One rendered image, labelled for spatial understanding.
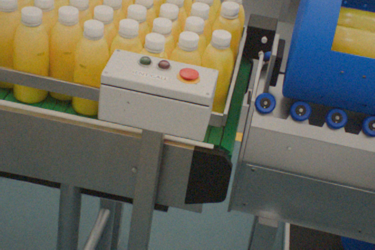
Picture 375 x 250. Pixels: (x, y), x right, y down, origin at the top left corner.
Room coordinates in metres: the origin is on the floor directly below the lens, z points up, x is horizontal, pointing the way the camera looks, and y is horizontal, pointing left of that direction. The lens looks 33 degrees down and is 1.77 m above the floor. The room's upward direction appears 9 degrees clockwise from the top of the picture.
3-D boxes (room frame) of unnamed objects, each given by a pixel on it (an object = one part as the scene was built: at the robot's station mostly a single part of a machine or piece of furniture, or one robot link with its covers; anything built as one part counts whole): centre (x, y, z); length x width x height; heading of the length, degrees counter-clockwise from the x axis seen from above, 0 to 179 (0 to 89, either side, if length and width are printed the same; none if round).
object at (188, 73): (1.11, 0.02, 1.11); 0.04 x 0.04 x 0.01
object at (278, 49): (1.39, -0.16, 0.99); 0.10 x 0.02 x 0.12; 175
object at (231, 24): (1.45, -0.05, 0.99); 0.07 x 0.07 x 0.19
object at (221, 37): (1.30, -0.03, 1.09); 0.04 x 0.04 x 0.02
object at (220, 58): (1.30, -0.03, 0.99); 0.07 x 0.07 x 0.19
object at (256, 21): (1.59, -0.13, 0.95); 0.10 x 0.07 x 0.10; 175
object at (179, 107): (1.11, 0.07, 1.05); 0.20 x 0.10 x 0.10; 85
